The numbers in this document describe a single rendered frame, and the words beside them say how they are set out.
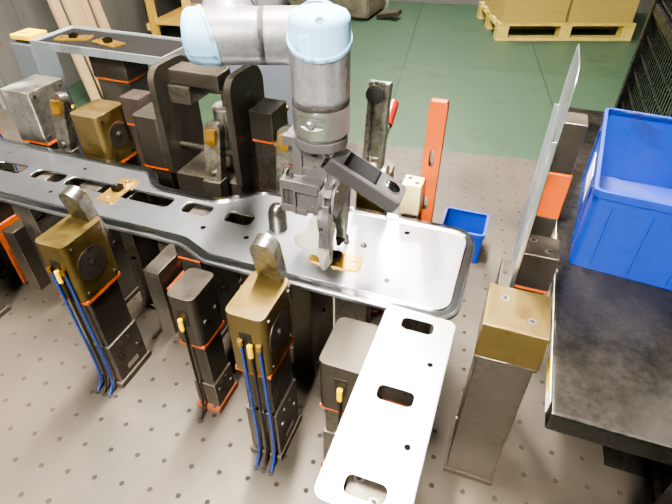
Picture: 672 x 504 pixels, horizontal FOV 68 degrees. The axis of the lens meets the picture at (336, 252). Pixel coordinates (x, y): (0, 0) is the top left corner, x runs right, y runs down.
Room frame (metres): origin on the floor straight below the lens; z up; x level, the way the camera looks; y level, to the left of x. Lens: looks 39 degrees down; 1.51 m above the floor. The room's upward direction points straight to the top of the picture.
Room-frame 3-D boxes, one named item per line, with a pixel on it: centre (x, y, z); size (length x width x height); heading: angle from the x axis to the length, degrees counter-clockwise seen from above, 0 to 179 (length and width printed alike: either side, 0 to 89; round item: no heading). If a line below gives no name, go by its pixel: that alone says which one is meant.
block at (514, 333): (0.44, -0.23, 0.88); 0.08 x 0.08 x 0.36; 70
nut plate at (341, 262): (0.61, 0.00, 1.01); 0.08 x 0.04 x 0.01; 70
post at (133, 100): (1.05, 0.43, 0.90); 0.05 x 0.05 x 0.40; 70
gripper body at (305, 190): (0.62, 0.03, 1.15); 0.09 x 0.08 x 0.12; 70
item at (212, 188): (0.88, 0.25, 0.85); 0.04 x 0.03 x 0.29; 70
